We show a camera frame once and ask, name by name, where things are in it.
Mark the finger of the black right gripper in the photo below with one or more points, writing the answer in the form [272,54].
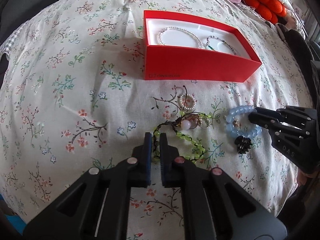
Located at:
[267,119]
[290,112]

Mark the black hair claw clip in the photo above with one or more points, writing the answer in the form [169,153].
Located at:
[243,144]

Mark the pink bead pendant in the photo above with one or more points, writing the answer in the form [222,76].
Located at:
[186,125]

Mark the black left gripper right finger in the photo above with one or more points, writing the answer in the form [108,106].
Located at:
[214,205]

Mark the orange knotted cushion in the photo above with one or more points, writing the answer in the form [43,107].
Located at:
[269,10]

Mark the right hand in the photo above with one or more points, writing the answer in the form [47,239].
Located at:
[303,177]

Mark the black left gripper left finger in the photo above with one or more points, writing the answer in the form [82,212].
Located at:
[95,206]

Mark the red jewelry box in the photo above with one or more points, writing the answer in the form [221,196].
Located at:
[185,47]

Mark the floral bed cover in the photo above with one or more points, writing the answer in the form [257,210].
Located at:
[74,97]

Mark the dark brown garment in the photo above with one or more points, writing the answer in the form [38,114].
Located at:
[299,49]

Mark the grey checked sheet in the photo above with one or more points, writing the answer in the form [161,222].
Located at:
[8,44]

